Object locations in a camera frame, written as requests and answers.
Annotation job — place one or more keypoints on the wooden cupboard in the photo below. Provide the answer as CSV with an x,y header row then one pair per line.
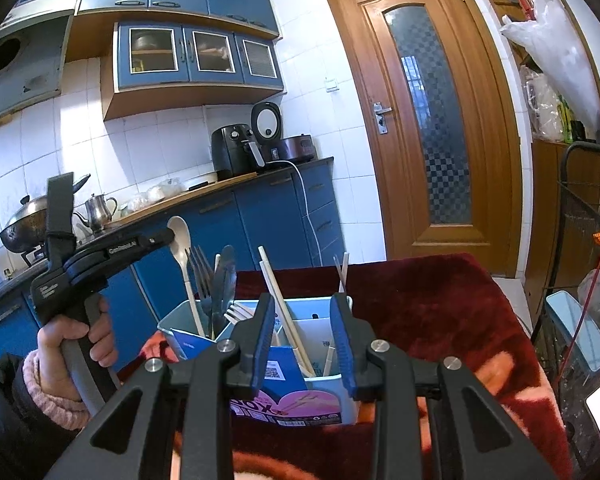
x,y
542,210

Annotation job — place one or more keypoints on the steel kettle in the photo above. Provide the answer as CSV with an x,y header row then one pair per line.
x,y
99,212

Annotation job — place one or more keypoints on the person's left forearm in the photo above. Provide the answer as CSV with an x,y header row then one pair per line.
x,y
10,410

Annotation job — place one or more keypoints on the white plastic bag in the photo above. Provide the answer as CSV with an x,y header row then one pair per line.
x,y
565,60

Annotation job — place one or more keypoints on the clear plastic containers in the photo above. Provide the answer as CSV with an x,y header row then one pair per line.
x,y
155,195

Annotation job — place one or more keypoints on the pale chopstick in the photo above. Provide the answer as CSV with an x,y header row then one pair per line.
x,y
338,272

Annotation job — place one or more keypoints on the blue glass-door wall cabinet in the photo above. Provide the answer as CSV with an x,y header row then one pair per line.
x,y
190,92

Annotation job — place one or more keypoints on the white tray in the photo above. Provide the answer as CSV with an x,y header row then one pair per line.
x,y
202,182

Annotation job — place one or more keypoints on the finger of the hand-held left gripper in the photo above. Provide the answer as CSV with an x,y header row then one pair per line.
x,y
115,252

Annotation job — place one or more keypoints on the wooden door with glass pane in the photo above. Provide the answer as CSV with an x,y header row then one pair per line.
x,y
375,200

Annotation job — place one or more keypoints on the white plastic fork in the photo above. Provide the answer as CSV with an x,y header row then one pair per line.
x,y
237,312

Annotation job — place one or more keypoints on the brown slow cooker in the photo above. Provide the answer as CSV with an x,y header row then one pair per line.
x,y
297,147

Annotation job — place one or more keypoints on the black mesh rack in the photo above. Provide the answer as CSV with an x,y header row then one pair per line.
x,y
575,220

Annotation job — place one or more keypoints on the white wall switch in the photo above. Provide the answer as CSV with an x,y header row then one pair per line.
x,y
332,85

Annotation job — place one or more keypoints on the wooden chopstick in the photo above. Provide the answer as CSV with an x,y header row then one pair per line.
x,y
275,285
285,320

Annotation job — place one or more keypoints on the dark steel fork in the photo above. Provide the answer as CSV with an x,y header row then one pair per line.
x,y
200,270

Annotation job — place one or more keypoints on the blue base cabinets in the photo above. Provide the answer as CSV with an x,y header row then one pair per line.
x,y
270,220

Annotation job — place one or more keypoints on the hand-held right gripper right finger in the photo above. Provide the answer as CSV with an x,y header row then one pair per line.
x,y
341,345

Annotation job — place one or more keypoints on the green bottle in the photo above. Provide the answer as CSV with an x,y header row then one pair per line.
x,y
565,122

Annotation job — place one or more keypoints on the beige plastic spoon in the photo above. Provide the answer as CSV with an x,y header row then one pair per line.
x,y
179,240

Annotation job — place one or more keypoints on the red plush blanket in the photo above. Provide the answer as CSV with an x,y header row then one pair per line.
x,y
430,300

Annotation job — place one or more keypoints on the white chopstick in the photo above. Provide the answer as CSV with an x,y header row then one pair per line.
x,y
345,270

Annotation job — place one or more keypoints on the gas stove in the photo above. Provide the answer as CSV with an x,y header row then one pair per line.
x,y
30,262

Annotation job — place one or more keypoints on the grey range hood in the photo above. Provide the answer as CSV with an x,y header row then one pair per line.
x,y
25,70

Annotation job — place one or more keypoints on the black air fryer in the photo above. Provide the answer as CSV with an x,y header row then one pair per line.
x,y
230,152

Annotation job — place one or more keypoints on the purple cardboard sleeve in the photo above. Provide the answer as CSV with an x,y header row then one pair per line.
x,y
300,405

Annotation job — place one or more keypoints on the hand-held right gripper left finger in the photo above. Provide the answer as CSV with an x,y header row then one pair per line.
x,y
264,340

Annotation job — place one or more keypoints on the small black box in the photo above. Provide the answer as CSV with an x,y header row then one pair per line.
x,y
577,131

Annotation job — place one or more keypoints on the light blue utensil holder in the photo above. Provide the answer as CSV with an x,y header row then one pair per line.
x,y
310,332

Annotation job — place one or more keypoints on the blue-rimmed mirror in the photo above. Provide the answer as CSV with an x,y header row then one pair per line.
x,y
577,332

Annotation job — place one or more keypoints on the person's left hand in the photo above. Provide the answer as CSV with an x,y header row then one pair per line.
x,y
104,340

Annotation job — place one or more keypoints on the steel pot with lid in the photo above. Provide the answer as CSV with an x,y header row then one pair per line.
x,y
25,225

